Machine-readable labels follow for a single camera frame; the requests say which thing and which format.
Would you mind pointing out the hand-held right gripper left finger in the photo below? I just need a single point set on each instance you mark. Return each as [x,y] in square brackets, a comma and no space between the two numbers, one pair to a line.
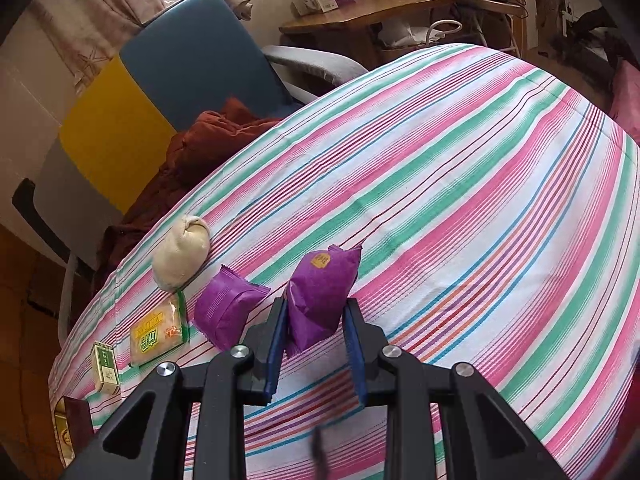
[276,355]

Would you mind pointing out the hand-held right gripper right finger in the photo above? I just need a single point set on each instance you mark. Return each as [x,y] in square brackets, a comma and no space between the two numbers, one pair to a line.
[356,355]

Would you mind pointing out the purple snack packet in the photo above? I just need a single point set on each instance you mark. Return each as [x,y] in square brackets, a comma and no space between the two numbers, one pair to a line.
[225,310]
[320,300]

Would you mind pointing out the green cracker packet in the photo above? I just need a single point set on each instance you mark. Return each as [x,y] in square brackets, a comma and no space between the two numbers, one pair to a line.
[155,335]

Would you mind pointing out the cream cloth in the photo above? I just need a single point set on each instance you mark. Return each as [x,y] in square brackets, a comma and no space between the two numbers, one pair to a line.
[237,2]
[180,255]

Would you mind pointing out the small green carton box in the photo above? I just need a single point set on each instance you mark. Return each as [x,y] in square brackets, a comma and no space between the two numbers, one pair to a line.
[106,367]

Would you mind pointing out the beige printed carton box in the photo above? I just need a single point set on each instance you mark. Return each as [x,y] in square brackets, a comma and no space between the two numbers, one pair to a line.
[61,435]

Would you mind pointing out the striped bed sheet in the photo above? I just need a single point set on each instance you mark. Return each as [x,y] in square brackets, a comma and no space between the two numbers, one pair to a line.
[450,185]

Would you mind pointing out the maroon box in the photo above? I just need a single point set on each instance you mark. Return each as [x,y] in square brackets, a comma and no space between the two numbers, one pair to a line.
[79,425]

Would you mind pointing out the maroon clothing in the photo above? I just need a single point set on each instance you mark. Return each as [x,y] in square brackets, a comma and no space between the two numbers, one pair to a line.
[210,145]

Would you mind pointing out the blue yellow grey chair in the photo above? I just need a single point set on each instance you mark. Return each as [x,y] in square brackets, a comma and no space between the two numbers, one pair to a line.
[200,60]

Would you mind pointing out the wooden desk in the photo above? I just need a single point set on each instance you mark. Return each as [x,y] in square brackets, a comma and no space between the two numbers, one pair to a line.
[360,12]

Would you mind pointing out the pink quilted jacket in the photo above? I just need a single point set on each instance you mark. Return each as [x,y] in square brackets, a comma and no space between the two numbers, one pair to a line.
[627,100]

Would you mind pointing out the pink patterned curtain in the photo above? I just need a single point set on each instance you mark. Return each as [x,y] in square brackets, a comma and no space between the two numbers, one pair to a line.
[100,10]

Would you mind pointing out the black clothing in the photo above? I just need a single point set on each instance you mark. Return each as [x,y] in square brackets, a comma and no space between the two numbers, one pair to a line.
[590,35]

